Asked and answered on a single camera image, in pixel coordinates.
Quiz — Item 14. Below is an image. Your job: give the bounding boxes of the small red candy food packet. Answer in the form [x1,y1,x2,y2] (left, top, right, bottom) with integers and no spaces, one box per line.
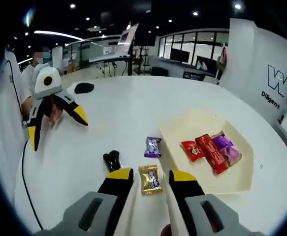
[181,140,206,163]

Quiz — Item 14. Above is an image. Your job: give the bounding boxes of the black cable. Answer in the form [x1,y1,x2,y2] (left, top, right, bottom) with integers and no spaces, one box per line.
[4,59,45,231]

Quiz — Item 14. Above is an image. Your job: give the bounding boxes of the black oval object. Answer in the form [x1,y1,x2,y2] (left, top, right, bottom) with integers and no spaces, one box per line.
[73,83,95,94]

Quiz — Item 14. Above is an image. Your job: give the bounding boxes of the coat stand with bags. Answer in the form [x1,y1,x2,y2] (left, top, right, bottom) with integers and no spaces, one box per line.
[215,46,229,85]

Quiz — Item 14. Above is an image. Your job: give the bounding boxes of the group of ceiling spotlights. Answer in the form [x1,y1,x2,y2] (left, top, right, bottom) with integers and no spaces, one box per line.
[12,2,242,41]

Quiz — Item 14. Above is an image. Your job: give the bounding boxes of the black monitor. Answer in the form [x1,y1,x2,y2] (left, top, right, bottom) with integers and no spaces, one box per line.
[170,48,191,65]
[196,55,218,72]

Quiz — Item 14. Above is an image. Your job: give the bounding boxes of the person's left hand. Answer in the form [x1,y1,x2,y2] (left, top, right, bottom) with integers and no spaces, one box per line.
[43,97,65,129]

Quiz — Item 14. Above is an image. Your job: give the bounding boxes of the black stand pole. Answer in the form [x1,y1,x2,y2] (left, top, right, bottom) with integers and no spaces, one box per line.
[126,41,135,77]

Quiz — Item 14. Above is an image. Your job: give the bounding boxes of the dark counter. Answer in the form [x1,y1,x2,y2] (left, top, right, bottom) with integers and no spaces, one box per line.
[182,70,206,82]

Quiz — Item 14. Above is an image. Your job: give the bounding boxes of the small purple candy food packet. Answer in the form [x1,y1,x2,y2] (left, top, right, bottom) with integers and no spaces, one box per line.
[144,136,163,158]

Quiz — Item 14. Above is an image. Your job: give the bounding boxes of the gold candy food packet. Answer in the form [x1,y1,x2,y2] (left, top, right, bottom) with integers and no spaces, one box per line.
[138,164,164,197]

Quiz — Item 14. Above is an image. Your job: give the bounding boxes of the long ceiling light strip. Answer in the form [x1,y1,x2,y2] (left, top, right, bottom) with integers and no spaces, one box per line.
[33,30,85,42]

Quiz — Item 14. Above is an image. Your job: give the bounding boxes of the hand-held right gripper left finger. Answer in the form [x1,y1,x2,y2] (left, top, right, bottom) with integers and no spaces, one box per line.
[33,168,135,236]

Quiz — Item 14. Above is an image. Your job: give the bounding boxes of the pink screen laptop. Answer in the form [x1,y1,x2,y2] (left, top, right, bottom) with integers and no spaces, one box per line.
[88,22,139,63]

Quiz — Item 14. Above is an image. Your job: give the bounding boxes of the cream plastic container tray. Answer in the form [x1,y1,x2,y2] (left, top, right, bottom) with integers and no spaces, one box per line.
[159,108,255,196]

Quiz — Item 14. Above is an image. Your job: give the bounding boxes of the black food packet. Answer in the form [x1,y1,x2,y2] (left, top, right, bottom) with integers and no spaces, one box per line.
[102,150,124,173]

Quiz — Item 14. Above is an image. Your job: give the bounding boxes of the large purple food packet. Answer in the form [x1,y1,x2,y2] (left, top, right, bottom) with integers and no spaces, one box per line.
[212,130,242,167]

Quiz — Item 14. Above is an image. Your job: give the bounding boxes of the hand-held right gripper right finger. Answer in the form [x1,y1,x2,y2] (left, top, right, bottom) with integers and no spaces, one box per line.
[169,169,267,236]

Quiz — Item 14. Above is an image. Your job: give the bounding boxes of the black box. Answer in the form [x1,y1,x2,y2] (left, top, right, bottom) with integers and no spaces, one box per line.
[150,66,169,77]

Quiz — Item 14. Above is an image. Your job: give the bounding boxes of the person's right hand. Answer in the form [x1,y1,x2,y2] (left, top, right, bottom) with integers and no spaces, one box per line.
[160,223,172,236]

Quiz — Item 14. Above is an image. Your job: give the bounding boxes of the cream food tongs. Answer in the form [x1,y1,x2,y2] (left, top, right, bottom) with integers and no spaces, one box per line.
[114,171,188,236]

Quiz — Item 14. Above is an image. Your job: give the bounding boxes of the long red food packet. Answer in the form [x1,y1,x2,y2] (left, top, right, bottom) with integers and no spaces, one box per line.
[194,133,229,175]

